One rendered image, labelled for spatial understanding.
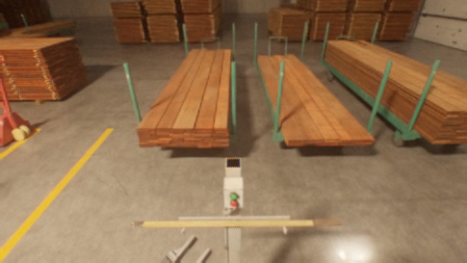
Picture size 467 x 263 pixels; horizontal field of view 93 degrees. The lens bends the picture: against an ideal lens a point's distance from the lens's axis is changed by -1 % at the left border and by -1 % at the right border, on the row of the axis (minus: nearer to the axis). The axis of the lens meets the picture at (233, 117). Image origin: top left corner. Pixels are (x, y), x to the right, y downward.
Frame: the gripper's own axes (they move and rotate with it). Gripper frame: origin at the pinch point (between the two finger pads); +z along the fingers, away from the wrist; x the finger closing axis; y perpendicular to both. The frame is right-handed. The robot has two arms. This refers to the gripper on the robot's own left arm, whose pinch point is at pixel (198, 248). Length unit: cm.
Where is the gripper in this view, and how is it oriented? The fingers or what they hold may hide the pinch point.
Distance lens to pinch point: 86.0
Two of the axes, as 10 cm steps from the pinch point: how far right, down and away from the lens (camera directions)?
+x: -7.5, -2.3, 6.2
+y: -2.6, -7.6, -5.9
